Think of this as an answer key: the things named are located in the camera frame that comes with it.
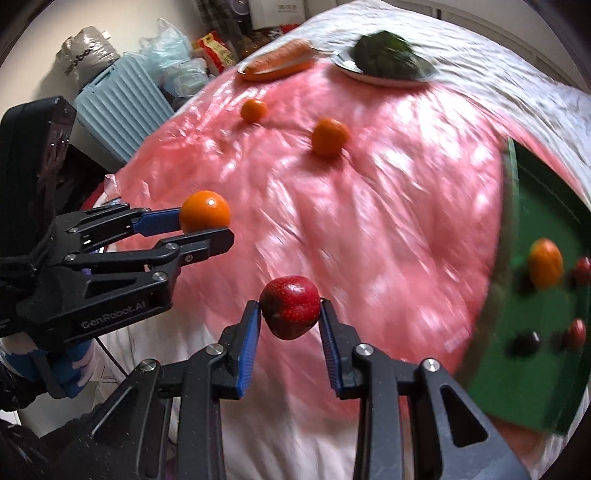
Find orange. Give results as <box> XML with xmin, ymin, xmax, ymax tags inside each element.
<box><xmin>529</xmin><ymin>238</ymin><xmax>565</xmax><ymax>291</ymax></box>
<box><xmin>179</xmin><ymin>190</ymin><xmax>232</xmax><ymax>234</ymax></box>
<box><xmin>241</xmin><ymin>98</ymin><xmax>269</xmax><ymax>124</ymax></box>
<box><xmin>311</xmin><ymin>117</ymin><xmax>351</xmax><ymax>157</ymax></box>

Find light blue ribbed suitcase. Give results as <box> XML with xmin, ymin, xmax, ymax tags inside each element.
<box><xmin>74</xmin><ymin>51</ymin><xmax>175</xmax><ymax>165</ymax></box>

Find red and yellow bag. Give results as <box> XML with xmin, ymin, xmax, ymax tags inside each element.
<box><xmin>193</xmin><ymin>31</ymin><xmax>241</xmax><ymax>75</ymax></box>

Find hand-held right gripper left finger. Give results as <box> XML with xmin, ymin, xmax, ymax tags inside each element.
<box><xmin>39</xmin><ymin>299</ymin><xmax>263</xmax><ymax>480</ymax></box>

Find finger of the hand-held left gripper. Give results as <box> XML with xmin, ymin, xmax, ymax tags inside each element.
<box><xmin>58</xmin><ymin>203</ymin><xmax>184</xmax><ymax>243</ymax></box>
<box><xmin>65</xmin><ymin>226</ymin><xmax>236</xmax><ymax>303</ymax></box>

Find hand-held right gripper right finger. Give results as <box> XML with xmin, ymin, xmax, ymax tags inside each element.
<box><xmin>320</xmin><ymin>298</ymin><xmax>532</xmax><ymax>480</ymax></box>

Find white cardboard box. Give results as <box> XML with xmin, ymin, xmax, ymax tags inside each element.
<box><xmin>249</xmin><ymin>0</ymin><xmax>308</xmax><ymax>31</ymax></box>

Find person's left forearm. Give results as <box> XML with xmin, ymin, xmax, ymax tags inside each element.
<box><xmin>0</xmin><ymin>335</ymin><xmax>96</xmax><ymax>400</ymax></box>

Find dark purple plum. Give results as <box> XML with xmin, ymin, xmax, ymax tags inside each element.
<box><xmin>508</xmin><ymin>331</ymin><xmax>542</xmax><ymax>359</ymax></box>

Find pink plastic sheet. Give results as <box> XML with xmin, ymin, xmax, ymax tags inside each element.
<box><xmin>104</xmin><ymin>59</ymin><xmax>580</xmax><ymax>418</ymax></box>

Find carrot on orange plate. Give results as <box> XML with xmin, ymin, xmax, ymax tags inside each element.
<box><xmin>237</xmin><ymin>46</ymin><xmax>320</xmax><ymax>83</ymax></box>

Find thin black cable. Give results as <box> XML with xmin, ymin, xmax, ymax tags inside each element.
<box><xmin>92</xmin><ymin>336</ymin><xmax>131</xmax><ymax>380</ymax></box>

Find grey printed sack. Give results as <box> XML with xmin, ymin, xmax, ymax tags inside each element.
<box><xmin>55</xmin><ymin>27</ymin><xmax>121</xmax><ymax>89</ymax></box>

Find red apple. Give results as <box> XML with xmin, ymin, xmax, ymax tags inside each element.
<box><xmin>571</xmin><ymin>256</ymin><xmax>591</xmax><ymax>287</ymax></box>
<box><xmin>259</xmin><ymin>275</ymin><xmax>322</xmax><ymax>342</ymax></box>
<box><xmin>566</xmin><ymin>318</ymin><xmax>588</xmax><ymax>352</ymax></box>

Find dark green leafy vegetable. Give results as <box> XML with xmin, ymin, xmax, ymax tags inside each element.
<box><xmin>353</xmin><ymin>30</ymin><xmax>428</xmax><ymax>79</ymax></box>

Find metal plate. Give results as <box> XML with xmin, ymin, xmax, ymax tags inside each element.
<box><xmin>330</xmin><ymin>48</ymin><xmax>437</xmax><ymax>86</ymax></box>

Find clear plastic bag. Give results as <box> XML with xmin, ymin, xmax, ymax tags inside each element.
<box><xmin>139</xmin><ymin>18</ymin><xmax>211</xmax><ymax>98</ymax></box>

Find green shallow box tray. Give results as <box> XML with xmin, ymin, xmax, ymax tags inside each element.
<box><xmin>462</xmin><ymin>137</ymin><xmax>591</xmax><ymax>437</ymax></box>

